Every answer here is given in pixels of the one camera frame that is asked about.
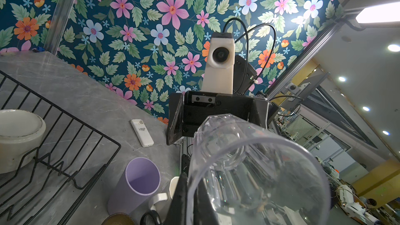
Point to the black mug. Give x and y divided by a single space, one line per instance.
151 217

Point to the white fluted mug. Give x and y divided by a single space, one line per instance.
161 202

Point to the lilac plastic cup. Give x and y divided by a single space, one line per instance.
139 181

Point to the white mug red inside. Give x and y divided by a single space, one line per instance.
21 133

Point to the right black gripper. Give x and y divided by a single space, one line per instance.
187 111

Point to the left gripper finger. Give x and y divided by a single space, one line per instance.
182 211

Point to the olive tinted glass cup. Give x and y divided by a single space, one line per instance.
118 219

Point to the white remote control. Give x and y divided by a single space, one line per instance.
142 133

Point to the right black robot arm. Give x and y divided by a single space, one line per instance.
242 77

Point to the black wire dish rack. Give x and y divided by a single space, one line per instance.
53 178

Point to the clear glass cup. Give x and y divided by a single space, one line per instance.
243 174

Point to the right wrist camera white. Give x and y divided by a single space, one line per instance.
218 76

